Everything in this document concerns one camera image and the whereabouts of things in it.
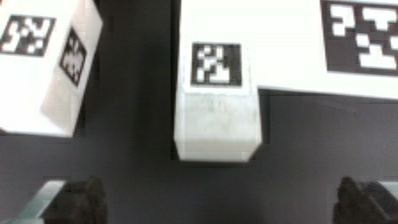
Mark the white table leg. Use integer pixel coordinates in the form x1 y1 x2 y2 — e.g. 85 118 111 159
0 0 102 137
173 41 262 162

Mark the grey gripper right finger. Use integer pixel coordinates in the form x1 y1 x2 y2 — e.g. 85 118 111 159
332 177 398 224

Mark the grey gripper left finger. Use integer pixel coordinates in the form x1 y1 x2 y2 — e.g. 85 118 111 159
10 176 108 224

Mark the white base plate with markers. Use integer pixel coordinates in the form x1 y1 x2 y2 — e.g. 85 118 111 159
179 0 398 100

